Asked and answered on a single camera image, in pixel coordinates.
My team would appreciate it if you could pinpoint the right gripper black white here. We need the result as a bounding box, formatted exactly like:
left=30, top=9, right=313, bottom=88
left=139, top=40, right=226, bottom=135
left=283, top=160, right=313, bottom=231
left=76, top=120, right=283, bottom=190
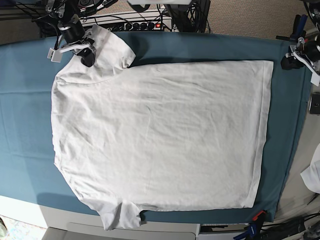
left=47, top=19, right=96, bottom=67

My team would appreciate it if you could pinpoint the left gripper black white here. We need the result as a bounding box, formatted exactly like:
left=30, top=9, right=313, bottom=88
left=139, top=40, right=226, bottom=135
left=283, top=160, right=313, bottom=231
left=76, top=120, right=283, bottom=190
left=280, top=37, right=320, bottom=87

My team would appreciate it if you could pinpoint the white T-shirt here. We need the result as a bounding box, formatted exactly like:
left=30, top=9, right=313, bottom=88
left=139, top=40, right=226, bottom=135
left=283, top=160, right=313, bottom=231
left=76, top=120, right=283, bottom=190
left=51, top=25, right=274, bottom=231

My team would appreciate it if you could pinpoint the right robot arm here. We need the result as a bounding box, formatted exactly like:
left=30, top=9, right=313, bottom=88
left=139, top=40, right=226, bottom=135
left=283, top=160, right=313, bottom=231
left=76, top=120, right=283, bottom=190
left=46, top=0, right=96, bottom=68

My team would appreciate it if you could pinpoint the blue black clamp top right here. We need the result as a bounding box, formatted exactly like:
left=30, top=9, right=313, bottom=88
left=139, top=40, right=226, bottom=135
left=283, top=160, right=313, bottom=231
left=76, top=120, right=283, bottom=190
left=290, top=14, right=308, bottom=41

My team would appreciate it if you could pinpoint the blue black clamp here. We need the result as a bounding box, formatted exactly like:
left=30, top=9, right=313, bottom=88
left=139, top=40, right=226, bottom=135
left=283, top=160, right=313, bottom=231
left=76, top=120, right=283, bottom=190
left=290, top=14, right=308, bottom=41
left=233, top=221, right=264, bottom=240

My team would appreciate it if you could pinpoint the smartphone at table edge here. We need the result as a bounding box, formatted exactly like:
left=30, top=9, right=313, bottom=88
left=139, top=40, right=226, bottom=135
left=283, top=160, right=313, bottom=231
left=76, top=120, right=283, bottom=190
left=309, top=92, right=320, bottom=116

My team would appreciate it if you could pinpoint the white cloth at right edge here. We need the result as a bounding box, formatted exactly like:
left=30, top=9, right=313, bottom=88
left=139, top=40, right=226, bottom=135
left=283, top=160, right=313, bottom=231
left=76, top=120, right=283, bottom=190
left=300, top=160, right=320, bottom=194

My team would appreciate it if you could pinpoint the teal table cloth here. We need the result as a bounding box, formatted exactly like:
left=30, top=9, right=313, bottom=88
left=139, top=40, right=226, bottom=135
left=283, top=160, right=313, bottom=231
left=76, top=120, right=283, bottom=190
left=0, top=31, right=311, bottom=224

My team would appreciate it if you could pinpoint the orange black clamp bottom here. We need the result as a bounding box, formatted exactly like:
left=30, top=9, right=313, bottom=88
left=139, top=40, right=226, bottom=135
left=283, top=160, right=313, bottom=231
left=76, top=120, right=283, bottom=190
left=252, top=210, right=268, bottom=222

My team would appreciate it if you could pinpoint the blue black clamp bottom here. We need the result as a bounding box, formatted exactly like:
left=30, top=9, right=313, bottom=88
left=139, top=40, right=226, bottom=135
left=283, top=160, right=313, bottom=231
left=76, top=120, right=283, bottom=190
left=233, top=221, right=264, bottom=240

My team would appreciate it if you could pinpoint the white power strip red switch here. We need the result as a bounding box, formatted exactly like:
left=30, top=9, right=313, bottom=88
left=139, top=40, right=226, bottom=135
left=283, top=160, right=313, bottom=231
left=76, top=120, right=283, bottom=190
left=107, top=21, right=173, bottom=33

